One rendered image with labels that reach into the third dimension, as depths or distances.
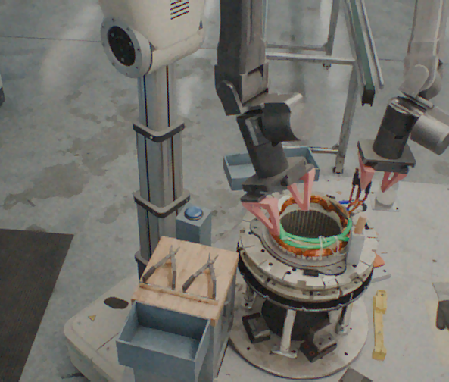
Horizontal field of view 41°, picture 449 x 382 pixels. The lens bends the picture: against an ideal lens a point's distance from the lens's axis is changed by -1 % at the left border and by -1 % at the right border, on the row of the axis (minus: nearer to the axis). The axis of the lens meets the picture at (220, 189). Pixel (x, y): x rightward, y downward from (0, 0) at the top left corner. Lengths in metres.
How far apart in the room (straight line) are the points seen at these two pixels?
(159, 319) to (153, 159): 0.48
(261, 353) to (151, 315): 0.35
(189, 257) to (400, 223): 0.83
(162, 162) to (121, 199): 1.56
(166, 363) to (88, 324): 1.08
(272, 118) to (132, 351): 0.58
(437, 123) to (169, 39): 0.63
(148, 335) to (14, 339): 1.35
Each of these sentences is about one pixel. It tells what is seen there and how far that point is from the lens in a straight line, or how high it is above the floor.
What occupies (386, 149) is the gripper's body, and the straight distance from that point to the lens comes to 1.16.
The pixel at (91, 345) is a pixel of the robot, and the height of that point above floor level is 0.26.
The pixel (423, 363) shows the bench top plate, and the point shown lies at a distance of 1.65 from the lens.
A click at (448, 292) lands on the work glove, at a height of 0.79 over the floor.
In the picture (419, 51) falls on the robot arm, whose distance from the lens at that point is 1.14.
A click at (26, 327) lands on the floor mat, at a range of 2.68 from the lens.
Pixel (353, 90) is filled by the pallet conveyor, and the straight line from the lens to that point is 3.11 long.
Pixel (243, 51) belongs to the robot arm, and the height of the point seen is 1.66.
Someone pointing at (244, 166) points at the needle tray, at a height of 1.03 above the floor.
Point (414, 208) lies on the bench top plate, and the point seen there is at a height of 0.78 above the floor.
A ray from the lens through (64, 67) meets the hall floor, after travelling 4.37.
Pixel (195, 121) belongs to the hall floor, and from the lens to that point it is 3.72.
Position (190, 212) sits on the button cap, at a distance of 1.53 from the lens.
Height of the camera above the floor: 2.08
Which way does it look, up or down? 40 degrees down
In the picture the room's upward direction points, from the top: 2 degrees clockwise
